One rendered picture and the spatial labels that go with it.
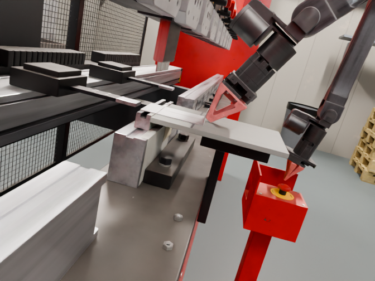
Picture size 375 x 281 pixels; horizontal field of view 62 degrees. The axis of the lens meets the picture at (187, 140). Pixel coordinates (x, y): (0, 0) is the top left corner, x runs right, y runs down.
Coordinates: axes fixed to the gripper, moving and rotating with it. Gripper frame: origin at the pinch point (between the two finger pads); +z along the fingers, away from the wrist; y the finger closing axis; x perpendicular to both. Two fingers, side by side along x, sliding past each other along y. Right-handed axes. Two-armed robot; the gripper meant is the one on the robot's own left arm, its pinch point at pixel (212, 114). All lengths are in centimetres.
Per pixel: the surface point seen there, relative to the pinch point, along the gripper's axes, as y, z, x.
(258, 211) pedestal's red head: -23.0, 15.5, 31.3
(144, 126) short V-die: 6.4, 9.8, -8.1
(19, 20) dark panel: -23, 25, -58
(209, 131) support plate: 6.4, 1.3, 1.5
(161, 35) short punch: 3.6, -4.6, -17.4
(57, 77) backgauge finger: 5.0, 15.9, -27.6
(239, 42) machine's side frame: -217, -17, -16
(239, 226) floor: -143, 73, 79
